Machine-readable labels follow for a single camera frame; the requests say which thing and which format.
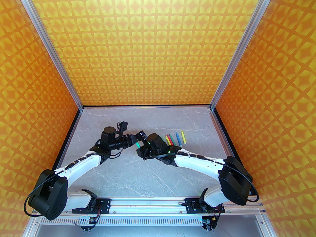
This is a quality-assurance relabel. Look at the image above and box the slotted cable duct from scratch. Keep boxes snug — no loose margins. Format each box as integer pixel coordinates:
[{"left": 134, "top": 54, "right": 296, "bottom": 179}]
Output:
[{"left": 37, "top": 215, "right": 268, "bottom": 226}]

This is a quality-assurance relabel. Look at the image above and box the small circuit board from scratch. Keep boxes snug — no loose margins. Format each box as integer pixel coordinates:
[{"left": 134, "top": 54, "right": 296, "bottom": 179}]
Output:
[
  {"left": 200, "top": 216, "right": 219, "bottom": 231},
  {"left": 79, "top": 216, "right": 99, "bottom": 232}
]

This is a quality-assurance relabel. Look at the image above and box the right camera black cable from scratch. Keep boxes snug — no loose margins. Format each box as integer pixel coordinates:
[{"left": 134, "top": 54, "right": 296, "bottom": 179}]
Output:
[{"left": 146, "top": 152, "right": 178, "bottom": 159}]

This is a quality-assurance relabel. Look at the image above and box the aluminium table side rail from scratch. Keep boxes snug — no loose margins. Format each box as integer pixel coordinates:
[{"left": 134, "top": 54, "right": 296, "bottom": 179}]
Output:
[
  {"left": 53, "top": 109, "right": 83, "bottom": 168},
  {"left": 209, "top": 109, "right": 235, "bottom": 157}
]

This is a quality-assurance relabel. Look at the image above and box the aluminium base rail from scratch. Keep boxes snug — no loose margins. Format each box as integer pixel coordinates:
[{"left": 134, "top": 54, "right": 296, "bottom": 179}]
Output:
[{"left": 33, "top": 197, "right": 266, "bottom": 215}]

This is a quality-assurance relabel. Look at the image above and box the aluminium frame post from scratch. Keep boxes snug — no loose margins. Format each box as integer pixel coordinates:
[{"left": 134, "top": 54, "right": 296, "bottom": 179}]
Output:
[
  {"left": 14, "top": 0, "right": 84, "bottom": 111},
  {"left": 209, "top": 0, "right": 279, "bottom": 111}
]

